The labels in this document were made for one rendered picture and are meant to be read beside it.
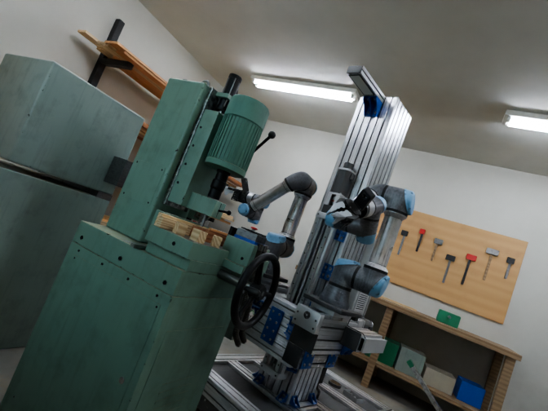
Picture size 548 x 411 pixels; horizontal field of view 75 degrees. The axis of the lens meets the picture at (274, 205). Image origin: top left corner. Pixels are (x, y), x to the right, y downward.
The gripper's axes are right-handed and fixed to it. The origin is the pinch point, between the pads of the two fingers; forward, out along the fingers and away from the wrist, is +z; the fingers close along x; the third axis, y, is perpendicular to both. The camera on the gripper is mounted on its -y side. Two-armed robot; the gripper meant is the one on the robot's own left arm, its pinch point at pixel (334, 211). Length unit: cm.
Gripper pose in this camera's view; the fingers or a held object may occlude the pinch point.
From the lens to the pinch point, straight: 120.6
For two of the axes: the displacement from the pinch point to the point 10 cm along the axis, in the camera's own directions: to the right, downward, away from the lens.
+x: -4.9, -8.0, 3.4
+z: -6.8, 1.1, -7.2
